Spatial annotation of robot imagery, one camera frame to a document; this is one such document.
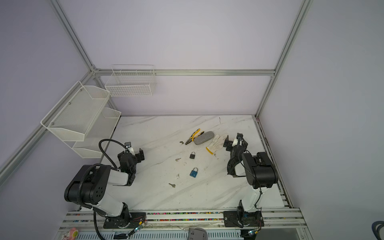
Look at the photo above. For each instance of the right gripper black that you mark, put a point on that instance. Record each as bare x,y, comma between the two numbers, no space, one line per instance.
233,142

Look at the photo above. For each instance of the lower white mesh shelf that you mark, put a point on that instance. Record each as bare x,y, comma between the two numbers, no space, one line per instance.
102,129

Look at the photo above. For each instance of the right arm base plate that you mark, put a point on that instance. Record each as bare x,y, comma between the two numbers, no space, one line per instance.
243,220

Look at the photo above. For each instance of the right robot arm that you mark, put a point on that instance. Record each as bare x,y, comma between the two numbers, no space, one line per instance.
260,174

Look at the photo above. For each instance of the white mesh shelf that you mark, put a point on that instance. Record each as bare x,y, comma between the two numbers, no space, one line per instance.
102,129
73,117

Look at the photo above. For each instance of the pink toy object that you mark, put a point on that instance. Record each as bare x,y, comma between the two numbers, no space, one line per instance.
72,234

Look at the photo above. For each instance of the white wire basket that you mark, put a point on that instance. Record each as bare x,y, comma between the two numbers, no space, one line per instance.
131,81

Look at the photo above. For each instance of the grey device at front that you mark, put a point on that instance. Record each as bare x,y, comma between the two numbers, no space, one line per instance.
197,234

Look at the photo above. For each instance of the blue padlock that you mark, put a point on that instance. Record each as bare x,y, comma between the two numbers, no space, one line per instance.
194,172

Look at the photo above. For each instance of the black padlock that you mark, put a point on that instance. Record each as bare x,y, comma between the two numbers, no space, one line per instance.
192,155

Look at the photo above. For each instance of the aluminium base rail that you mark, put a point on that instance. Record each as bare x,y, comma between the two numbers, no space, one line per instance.
278,224

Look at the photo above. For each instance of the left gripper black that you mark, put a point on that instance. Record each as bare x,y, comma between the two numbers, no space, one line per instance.
137,156

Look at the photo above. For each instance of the aluminium frame profile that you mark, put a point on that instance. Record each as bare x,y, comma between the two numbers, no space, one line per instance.
19,156

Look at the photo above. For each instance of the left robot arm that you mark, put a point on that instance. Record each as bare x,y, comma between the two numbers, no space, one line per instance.
88,188

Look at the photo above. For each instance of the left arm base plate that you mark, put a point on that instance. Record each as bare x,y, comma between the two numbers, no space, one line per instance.
131,222

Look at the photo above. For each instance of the yellow black pliers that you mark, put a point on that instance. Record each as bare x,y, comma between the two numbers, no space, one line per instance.
193,136

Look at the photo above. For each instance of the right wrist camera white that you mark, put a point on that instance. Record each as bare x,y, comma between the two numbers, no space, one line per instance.
239,139

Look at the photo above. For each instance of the upper white mesh shelf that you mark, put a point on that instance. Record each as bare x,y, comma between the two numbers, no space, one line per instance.
73,117

